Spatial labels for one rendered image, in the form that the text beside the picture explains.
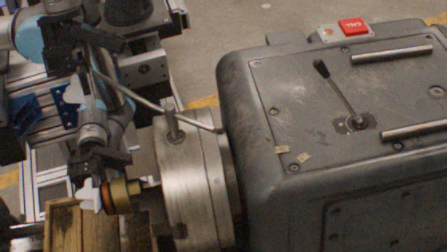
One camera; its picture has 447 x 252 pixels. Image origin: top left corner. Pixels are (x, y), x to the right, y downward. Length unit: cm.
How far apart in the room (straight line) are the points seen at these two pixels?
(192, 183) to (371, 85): 42
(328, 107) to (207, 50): 237
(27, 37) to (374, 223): 84
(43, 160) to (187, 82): 101
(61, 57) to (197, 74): 227
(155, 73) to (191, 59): 183
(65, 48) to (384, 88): 65
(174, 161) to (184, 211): 10
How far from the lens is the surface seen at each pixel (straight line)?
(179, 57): 345
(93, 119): 142
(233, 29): 364
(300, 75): 122
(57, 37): 108
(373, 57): 126
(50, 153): 275
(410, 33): 139
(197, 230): 114
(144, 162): 124
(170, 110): 107
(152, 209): 118
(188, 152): 112
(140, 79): 160
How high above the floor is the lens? 202
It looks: 44 degrees down
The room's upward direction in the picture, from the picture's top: 7 degrees counter-clockwise
